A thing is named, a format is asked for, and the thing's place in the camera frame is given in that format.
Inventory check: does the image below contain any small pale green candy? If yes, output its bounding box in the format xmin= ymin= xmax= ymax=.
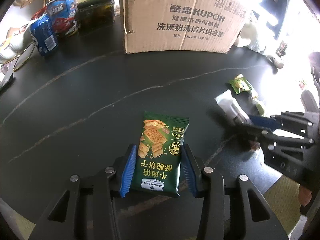
xmin=255 ymin=103 xmax=265 ymax=116

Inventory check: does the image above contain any blue m&m snack tub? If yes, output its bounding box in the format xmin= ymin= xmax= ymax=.
xmin=44 ymin=0 xmax=78 ymax=37

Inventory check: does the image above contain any dark green cracker packet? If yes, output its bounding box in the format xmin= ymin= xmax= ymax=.
xmin=131 ymin=112 xmax=189 ymax=197

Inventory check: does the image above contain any brown cardboard box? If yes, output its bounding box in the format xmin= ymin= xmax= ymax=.
xmin=120 ymin=0 xmax=251 ymax=54

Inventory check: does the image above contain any black tea tin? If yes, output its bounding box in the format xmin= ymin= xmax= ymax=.
xmin=76 ymin=0 xmax=114 ymax=33

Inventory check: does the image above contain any white plush sheep toy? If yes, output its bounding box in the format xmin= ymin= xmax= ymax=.
xmin=233 ymin=17 xmax=285 ymax=69

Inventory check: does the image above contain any person's right hand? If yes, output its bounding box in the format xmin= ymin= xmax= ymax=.
xmin=298 ymin=185 xmax=312 ymax=206

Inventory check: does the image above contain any light green snack packet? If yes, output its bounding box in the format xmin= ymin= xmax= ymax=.
xmin=228 ymin=74 xmax=259 ymax=99

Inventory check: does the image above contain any white tiered snack tray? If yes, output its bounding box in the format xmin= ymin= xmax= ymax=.
xmin=1 ymin=0 xmax=50 ymax=65

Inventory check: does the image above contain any blue drink can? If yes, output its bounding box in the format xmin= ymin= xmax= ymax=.
xmin=29 ymin=14 xmax=58 ymax=56

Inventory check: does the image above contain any long white snack packet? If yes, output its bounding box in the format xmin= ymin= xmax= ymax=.
xmin=215 ymin=89 xmax=253 ymax=125

